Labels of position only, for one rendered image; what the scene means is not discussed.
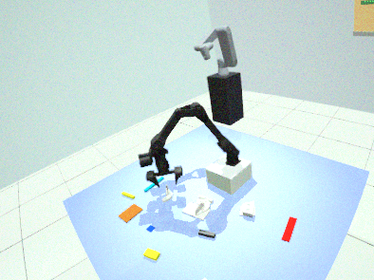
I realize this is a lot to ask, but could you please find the red flat bar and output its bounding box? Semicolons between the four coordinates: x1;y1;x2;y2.
281;217;297;242

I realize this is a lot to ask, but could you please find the blue flat square plate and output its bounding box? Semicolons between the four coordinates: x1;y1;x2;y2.
146;225;156;233

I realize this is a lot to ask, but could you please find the brown flat plate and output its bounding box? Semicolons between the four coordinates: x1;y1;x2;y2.
119;204;143;223

